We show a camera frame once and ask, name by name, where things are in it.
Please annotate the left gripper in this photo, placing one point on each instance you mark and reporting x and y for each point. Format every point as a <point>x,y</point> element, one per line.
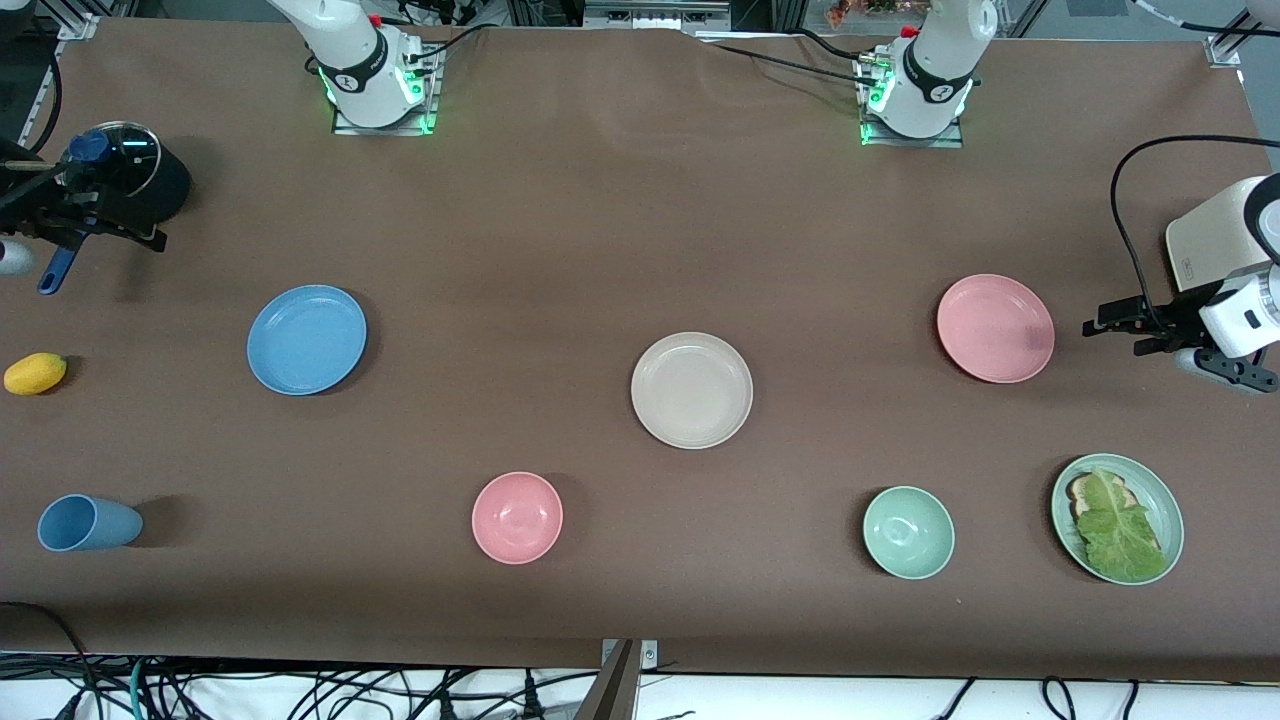
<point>1172,325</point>

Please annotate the wide blue bowl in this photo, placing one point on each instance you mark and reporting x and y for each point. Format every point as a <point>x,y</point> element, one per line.
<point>306,340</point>

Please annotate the glass lid blue knob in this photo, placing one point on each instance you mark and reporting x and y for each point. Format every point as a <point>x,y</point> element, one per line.
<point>135,150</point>

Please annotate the dark slanted bar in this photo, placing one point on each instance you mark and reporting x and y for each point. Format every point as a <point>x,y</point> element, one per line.
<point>610,695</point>

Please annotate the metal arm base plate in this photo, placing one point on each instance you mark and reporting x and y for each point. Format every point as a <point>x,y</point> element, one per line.
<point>910,143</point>
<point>380,130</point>

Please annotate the small deep green bowl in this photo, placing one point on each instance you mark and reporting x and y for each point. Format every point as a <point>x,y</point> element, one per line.
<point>908,532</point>

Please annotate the blue plastic cup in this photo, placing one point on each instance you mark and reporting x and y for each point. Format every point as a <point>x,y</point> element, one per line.
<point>90,523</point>

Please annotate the wide pink bowl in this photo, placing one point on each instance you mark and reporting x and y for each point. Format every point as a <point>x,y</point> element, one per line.
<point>995,328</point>

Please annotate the yellow lemon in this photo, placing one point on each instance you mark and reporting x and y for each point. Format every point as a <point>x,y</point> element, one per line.
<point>35,373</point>

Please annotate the aluminium frame profile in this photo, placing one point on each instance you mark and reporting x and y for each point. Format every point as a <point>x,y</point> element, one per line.
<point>75,25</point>
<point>1225,50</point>

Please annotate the small deep pink bowl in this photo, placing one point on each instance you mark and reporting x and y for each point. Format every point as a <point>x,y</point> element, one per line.
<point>517,518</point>

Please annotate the green plate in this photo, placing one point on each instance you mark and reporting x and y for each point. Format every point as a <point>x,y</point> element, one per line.
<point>1165,515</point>

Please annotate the brown table cover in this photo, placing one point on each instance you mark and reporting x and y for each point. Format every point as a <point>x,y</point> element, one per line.
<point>600,220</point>

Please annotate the small metal bracket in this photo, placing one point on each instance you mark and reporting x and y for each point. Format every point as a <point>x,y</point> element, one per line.
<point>650,655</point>

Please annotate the grey metal device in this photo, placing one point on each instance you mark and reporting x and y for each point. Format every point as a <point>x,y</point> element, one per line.
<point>655,15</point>

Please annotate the toasted bread slice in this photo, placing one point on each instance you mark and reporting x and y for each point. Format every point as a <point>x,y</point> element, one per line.
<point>1078,490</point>

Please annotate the green lettuce leaf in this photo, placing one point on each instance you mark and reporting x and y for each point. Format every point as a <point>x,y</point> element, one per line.
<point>1120,530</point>

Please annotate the orange green decoration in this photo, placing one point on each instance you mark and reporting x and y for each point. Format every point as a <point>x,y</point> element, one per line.
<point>850,12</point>

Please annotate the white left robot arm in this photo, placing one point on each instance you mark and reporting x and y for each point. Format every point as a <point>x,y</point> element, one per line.
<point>930,70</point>

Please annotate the wide beige bowl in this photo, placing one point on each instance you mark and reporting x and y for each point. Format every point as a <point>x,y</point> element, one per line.
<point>691,390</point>

